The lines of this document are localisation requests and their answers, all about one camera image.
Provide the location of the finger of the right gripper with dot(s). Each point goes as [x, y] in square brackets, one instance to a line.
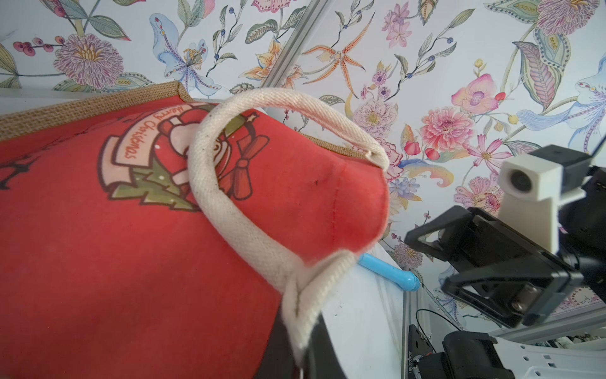
[447, 237]
[491, 291]

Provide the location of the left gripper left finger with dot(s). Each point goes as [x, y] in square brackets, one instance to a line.
[277, 361]

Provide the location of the blue object right edge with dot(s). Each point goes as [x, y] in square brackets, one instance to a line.
[406, 280]

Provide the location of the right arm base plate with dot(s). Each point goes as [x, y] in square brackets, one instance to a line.
[421, 360]

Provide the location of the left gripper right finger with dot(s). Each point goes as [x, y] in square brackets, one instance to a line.
[321, 361]

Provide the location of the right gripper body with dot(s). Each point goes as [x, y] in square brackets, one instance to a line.
[500, 247]

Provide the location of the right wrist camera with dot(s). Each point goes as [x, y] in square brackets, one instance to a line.
[536, 186]

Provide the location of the red burlap tote bag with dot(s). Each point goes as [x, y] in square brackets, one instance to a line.
[148, 235]

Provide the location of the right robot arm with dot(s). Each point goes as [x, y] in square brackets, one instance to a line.
[582, 245]

